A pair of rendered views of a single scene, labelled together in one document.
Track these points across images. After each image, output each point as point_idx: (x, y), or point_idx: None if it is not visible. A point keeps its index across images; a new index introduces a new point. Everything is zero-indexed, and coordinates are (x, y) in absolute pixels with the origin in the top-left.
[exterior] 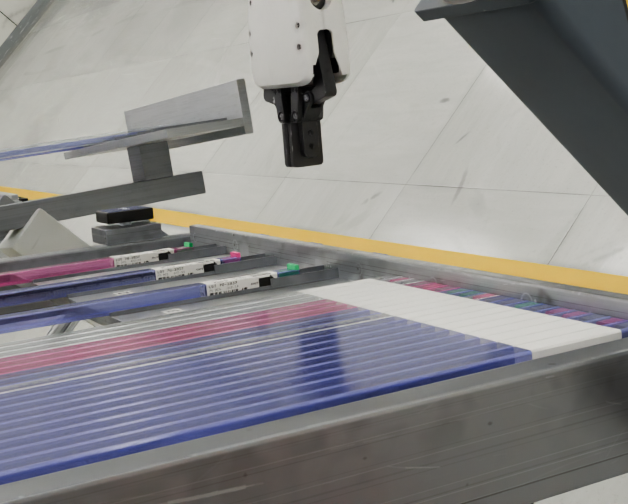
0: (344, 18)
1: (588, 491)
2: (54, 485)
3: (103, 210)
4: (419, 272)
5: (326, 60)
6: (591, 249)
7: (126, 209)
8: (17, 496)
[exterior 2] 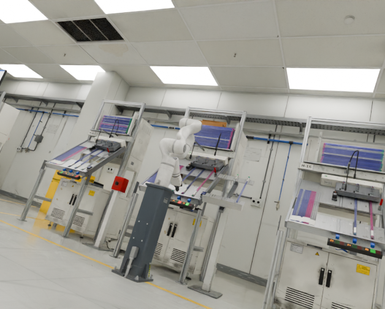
0: (170, 179)
1: (177, 284)
2: (157, 169)
3: (205, 192)
4: None
5: None
6: (187, 301)
7: (202, 192)
8: (157, 168)
